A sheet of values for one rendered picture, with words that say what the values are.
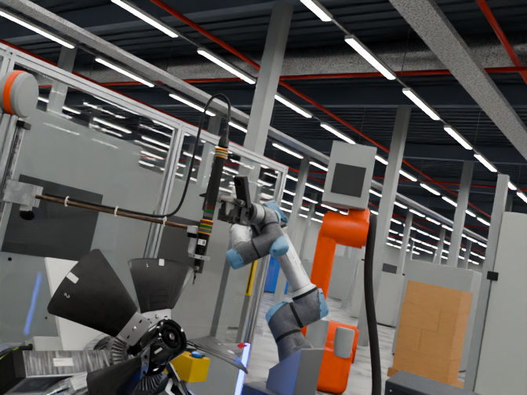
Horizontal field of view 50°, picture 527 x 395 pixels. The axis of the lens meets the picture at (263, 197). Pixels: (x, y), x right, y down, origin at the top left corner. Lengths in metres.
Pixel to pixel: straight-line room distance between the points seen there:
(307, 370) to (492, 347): 1.22
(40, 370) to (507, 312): 2.33
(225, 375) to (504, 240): 1.66
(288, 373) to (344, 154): 3.64
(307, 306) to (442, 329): 7.28
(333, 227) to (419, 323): 4.32
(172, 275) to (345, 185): 3.81
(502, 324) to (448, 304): 6.31
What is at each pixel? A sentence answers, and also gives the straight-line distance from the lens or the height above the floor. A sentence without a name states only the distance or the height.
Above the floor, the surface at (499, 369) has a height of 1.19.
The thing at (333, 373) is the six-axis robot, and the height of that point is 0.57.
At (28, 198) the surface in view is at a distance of 1.99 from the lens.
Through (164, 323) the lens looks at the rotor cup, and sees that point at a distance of 1.77.
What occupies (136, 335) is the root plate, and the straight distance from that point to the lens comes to 1.78.
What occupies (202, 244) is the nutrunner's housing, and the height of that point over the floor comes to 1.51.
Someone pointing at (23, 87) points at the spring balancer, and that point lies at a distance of 2.06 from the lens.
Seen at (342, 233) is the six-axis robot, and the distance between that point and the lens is 5.66.
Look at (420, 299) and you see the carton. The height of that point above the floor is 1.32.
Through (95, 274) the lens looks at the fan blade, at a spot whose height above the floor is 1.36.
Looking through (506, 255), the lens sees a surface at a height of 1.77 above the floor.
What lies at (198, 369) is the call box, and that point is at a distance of 2.30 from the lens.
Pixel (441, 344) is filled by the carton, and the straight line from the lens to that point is 9.56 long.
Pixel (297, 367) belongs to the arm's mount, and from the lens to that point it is 2.28.
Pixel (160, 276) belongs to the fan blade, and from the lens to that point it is 1.96.
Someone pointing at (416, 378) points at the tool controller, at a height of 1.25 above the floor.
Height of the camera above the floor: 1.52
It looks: 6 degrees up
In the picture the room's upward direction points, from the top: 12 degrees clockwise
